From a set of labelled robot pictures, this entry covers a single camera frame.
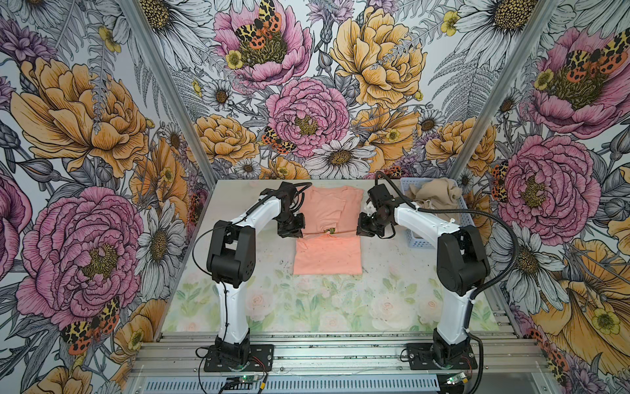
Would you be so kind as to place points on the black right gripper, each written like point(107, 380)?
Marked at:
point(362, 228)

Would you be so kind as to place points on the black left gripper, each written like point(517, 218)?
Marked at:
point(295, 231)

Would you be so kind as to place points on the pink graphic t-shirt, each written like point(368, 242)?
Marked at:
point(329, 244)

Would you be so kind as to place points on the beige drawstring garment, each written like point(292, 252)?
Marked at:
point(441, 193)

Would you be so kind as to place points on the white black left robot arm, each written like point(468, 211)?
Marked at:
point(232, 259)

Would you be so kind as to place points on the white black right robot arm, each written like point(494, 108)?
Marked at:
point(461, 264)

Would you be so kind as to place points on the light blue plastic basket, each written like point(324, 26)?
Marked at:
point(463, 219)

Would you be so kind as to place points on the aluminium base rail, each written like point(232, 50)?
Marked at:
point(345, 363)

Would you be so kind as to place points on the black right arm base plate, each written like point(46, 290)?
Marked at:
point(418, 355)

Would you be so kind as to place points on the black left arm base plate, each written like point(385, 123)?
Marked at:
point(261, 357)

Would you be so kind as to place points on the right aluminium corner post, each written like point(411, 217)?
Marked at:
point(533, 29)

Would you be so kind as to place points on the aluminium corner post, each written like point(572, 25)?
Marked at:
point(149, 48)
point(533, 29)

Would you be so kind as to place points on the left aluminium corner post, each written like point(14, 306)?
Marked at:
point(149, 48)

